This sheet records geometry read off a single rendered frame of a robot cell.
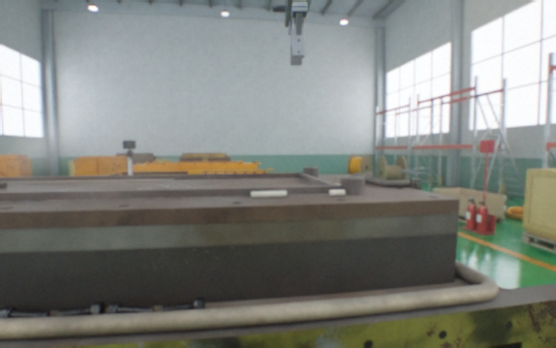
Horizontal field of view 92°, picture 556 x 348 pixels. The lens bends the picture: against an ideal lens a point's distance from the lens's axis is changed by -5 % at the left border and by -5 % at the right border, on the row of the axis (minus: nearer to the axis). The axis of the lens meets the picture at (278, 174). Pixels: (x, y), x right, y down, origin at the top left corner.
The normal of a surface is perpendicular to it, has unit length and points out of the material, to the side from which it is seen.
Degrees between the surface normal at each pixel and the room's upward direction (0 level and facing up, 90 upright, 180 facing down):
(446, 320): 90
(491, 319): 90
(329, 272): 90
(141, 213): 90
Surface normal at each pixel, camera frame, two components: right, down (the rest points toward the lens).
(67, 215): 0.14, 0.08
